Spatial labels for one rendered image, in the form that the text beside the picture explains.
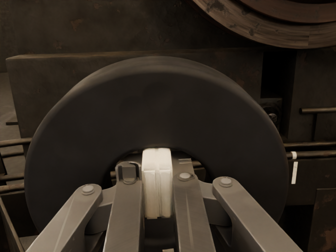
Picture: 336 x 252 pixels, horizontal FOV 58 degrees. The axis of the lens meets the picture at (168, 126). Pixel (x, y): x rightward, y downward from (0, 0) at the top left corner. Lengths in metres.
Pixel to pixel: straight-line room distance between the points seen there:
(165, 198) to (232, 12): 0.34
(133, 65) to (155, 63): 0.01
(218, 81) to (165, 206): 0.07
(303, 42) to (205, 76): 0.35
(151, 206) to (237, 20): 0.34
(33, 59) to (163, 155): 0.45
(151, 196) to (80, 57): 0.43
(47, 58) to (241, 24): 0.33
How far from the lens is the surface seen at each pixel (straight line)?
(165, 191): 0.15
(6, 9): 3.27
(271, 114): 0.62
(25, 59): 0.59
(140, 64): 0.15
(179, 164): 0.17
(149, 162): 0.15
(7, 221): 0.39
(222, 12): 0.45
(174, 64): 0.15
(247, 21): 0.46
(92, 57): 0.55
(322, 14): 0.48
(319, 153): 0.56
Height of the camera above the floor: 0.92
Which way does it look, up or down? 19 degrees down
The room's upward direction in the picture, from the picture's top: 2 degrees counter-clockwise
